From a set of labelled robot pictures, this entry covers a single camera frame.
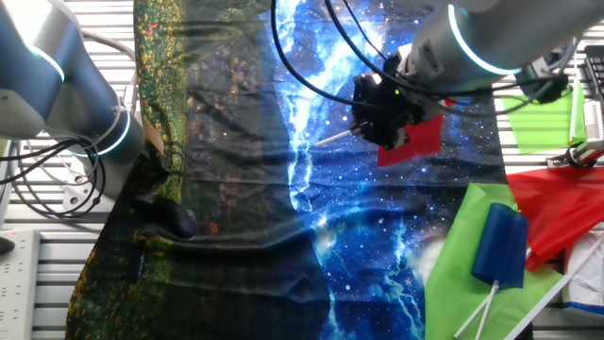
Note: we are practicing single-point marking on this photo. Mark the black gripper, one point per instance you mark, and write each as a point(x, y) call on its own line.
point(377, 99)

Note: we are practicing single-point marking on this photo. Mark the small red flag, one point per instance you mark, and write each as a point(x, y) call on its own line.
point(420, 141)

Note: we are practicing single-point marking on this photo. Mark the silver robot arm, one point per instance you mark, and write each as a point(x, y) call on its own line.
point(495, 38)

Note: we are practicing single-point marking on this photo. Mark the small green flag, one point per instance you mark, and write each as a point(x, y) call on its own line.
point(538, 127)

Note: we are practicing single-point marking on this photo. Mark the small blue flag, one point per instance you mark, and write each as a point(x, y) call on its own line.
point(500, 245)

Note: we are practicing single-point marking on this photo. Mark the large green flag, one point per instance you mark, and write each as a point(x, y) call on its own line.
point(453, 293)

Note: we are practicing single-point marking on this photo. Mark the large red flag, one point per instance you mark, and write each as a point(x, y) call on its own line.
point(557, 208)

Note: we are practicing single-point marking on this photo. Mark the galaxy print cloth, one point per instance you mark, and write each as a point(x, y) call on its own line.
point(236, 189)

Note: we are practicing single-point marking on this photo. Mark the tan cardboard piece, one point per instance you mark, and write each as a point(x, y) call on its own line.
point(152, 137)

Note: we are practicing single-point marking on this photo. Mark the white power strip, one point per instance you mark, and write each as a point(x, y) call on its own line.
point(19, 283)

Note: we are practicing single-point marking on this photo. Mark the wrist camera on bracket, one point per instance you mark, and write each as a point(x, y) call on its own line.
point(542, 80)

